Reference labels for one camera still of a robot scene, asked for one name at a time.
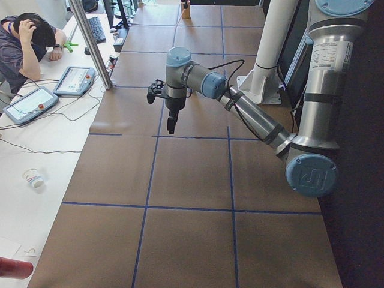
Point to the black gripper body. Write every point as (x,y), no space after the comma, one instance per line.
(174,104)

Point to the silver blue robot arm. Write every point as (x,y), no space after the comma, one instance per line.
(332,28)

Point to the tan wooden cup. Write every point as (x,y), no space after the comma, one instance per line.
(185,9)

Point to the white paper cup on side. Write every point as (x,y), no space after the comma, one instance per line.
(33,178)

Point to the brown paper table cover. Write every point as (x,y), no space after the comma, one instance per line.
(207,206)

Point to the black monitor stand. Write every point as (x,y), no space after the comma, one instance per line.
(118,13)

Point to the far teach pendant tablet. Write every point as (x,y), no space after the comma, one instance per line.
(74,82)

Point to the teach pendant tablet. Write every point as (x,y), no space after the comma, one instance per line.
(74,82)
(31,105)

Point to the black keyboard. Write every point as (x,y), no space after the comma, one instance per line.
(97,29)

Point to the green clamp tool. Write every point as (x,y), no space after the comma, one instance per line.
(69,45)

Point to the near teach pendant tablet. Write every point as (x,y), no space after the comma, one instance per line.
(31,105)

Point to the person in dark shirt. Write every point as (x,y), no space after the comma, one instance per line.
(24,42)

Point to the red cylinder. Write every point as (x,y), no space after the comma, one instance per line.
(16,269)

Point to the white camera pole with base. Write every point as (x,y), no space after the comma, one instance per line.
(261,84)

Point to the aluminium frame post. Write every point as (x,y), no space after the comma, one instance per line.
(80,16)

